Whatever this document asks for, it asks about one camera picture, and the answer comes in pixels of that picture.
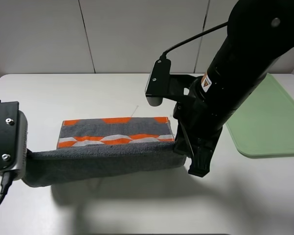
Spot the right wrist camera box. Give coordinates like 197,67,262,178
145,57,171,107

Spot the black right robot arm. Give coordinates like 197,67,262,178
163,0,294,177

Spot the grey towel with orange pattern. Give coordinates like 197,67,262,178
23,117,186,188

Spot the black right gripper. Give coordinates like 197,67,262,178
168,74,221,177

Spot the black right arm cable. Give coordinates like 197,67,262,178
158,21,229,62

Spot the light green plastic tray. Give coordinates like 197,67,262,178
226,74,294,158

